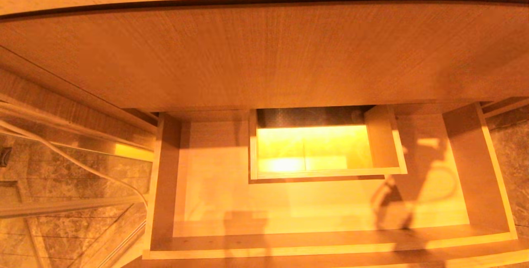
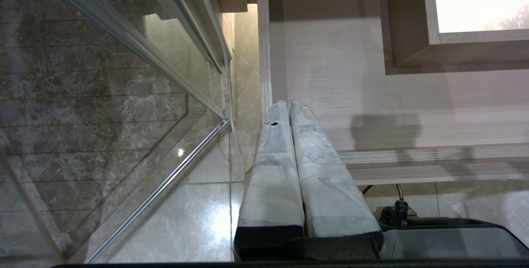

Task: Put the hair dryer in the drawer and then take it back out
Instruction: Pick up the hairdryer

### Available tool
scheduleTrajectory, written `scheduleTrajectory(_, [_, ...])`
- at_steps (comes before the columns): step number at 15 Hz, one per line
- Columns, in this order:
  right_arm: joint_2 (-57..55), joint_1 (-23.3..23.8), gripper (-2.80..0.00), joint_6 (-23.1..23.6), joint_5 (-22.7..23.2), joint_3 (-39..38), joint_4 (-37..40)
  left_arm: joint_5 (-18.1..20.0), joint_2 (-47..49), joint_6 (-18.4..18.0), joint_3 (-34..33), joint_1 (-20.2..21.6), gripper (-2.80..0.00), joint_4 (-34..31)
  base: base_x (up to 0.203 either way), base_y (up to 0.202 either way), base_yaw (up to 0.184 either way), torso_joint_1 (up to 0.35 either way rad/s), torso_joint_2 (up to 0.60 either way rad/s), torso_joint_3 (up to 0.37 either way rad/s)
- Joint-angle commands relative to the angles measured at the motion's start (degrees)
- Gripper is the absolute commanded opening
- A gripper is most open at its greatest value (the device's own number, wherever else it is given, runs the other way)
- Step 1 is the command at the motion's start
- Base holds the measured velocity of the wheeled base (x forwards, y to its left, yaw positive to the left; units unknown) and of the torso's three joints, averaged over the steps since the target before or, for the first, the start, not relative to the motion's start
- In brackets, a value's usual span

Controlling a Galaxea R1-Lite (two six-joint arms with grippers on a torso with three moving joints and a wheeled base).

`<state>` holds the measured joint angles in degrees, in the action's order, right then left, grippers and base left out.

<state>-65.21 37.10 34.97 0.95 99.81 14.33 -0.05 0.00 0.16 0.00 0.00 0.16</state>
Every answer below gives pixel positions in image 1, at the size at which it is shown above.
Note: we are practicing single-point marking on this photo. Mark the wooden upper vanity front panel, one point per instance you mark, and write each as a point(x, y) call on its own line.
point(264, 53)

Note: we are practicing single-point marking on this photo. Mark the glass shower screen pale frame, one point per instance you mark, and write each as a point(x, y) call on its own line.
point(62, 206)

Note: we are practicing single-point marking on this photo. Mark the wooden vanity side panel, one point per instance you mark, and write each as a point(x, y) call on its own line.
point(49, 94)

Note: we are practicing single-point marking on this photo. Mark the wooden vanity drawer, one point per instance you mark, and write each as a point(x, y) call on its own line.
point(330, 206)

